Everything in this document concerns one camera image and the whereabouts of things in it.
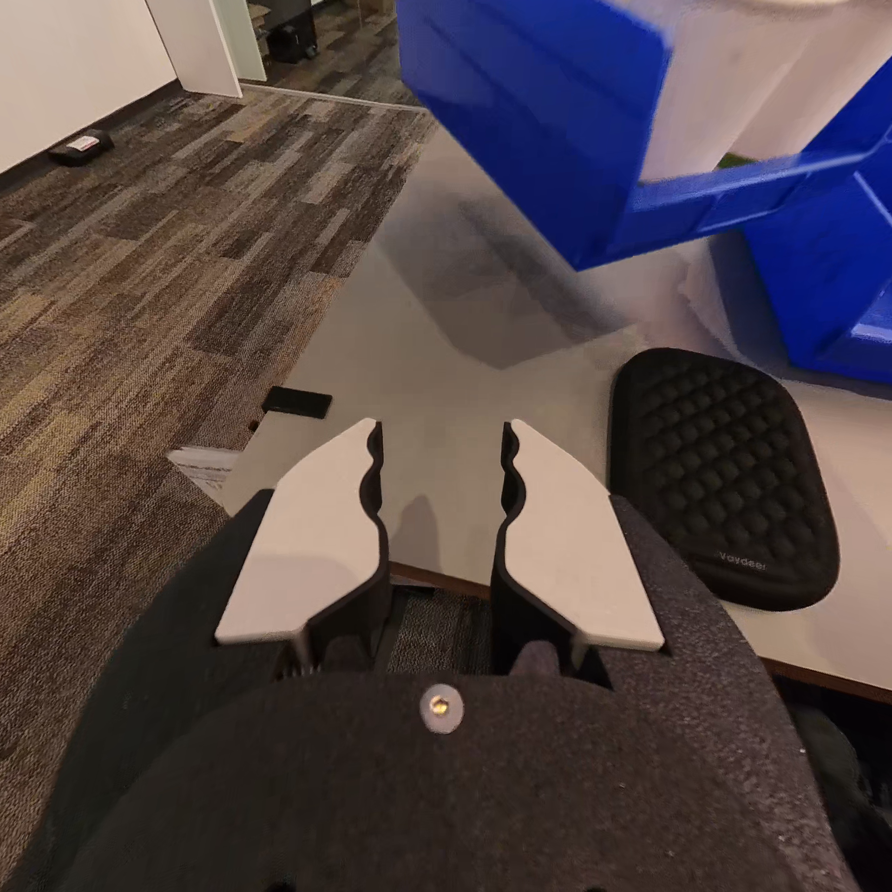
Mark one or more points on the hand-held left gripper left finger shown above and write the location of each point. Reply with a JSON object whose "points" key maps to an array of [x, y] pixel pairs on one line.
{"points": [[306, 550]]}

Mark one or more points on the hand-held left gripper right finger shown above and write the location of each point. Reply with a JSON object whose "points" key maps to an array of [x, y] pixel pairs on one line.
{"points": [[578, 557]]}

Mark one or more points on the black wheeled case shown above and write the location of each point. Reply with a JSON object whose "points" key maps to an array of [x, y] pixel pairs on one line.
{"points": [[293, 42]]}

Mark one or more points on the blue plastic bin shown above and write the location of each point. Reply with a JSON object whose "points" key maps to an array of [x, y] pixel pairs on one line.
{"points": [[522, 104], [822, 279]]}

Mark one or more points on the small black flat box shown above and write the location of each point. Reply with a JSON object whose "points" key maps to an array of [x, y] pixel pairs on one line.
{"points": [[297, 403]]}

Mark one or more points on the black quilted wrist pad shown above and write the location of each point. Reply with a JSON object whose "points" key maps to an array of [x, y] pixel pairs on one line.
{"points": [[725, 474]]}

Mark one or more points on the black floor device red label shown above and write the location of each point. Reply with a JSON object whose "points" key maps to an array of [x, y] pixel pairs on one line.
{"points": [[80, 148]]}

